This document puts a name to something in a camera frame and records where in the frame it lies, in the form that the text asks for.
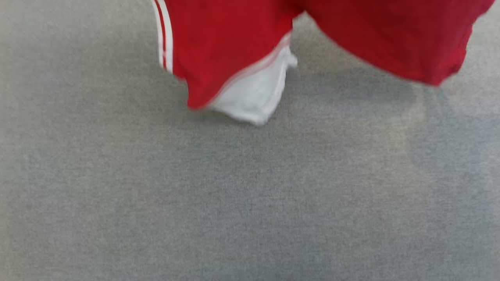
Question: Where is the red and white garment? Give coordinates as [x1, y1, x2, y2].
[150, 0, 496, 126]

